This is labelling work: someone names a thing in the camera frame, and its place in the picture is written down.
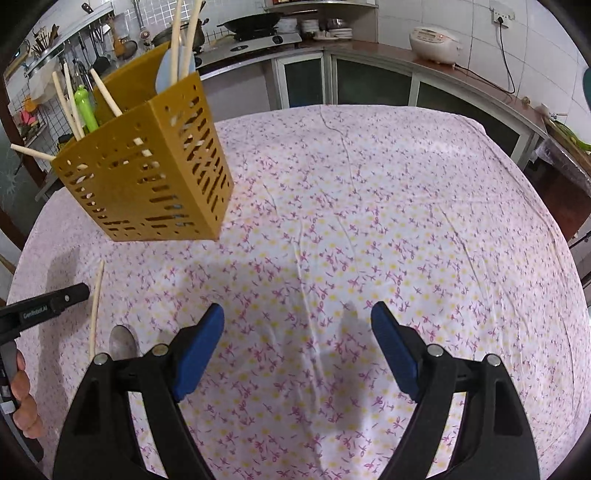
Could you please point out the steel cooking pot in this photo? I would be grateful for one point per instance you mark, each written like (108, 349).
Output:
(198, 38)

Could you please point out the floral pink tablecloth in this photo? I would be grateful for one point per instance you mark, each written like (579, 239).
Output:
(335, 208)

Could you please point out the wooden cutting board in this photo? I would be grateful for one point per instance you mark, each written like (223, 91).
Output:
(578, 149)

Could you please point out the wooden chopstick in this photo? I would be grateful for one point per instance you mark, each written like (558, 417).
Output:
(33, 153)
(70, 92)
(64, 106)
(117, 112)
(94, 310)
(174, 44)
(190, 34)

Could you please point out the kitchen counter cabinets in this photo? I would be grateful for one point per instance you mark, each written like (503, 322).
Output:
(242, 80)

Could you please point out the person left hand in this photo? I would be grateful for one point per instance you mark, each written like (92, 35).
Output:
(26, 417)

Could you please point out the white rice cooker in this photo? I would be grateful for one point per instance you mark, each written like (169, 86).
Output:
(436, 45)

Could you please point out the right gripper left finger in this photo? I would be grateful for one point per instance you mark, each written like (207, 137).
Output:
(98, 439)

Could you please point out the dark metal spoon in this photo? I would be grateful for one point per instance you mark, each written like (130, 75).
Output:
(122, 343)

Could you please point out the green handled fork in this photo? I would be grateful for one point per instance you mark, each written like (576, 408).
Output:
(85, 108)

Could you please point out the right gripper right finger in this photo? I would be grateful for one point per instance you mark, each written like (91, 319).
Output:
(494, 441)

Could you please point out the stacked white plates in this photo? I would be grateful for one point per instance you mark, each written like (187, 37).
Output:
(316, 29)

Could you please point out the yellow perforated utensil holder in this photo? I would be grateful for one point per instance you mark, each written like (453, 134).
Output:
(155, 172)

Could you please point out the gas stove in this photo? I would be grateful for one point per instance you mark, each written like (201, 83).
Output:
(227, 47)

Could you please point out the green round cutting board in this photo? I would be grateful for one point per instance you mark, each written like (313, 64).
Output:
(587, 86)

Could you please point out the black wok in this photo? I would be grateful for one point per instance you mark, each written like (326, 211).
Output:
(262, 24)

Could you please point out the light blue spatula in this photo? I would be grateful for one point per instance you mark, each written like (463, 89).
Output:
(162, 77)

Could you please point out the wall utensil rack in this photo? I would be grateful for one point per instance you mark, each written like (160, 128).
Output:
(90, 20)

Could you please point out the wall power outlet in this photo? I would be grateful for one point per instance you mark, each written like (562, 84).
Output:
(502, 14)

